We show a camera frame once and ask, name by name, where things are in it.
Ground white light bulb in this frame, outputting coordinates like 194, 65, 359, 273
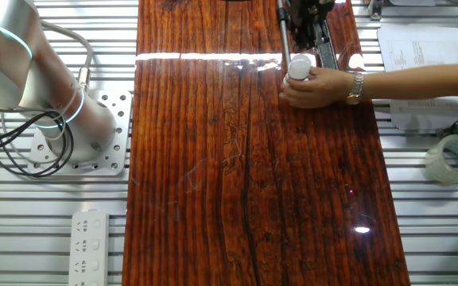
287, 53, 313, 82

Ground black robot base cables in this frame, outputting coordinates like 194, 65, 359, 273
0, 111, 75, 178

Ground person's bare forearm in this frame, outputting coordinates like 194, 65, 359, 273
360, 61, 458, 101

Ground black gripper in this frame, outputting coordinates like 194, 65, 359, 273
288, 0, 336, 52

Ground white power strip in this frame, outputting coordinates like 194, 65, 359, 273
68, 209, 111, 286

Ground printed paper sheets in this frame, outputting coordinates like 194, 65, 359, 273
376, 23, 458, 132

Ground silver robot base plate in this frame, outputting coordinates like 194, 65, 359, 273
28, 89, 134, 176

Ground black C-clamp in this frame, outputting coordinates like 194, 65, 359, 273
275, 0, 340, 72

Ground brown wooden board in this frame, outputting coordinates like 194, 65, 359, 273
121, 0, 412, 286

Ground person's left hand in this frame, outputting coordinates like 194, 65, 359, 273
278, 65, 355, 110

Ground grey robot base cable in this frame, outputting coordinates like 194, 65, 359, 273
40, 19, 95, 92

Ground silver wristwatch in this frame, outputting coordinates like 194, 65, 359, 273
345, 71, 366, 106

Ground clear tape roll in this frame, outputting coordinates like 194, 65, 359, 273
424, 133, 458, 186

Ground silver corner bracket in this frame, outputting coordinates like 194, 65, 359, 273
368, 0, 384, 21

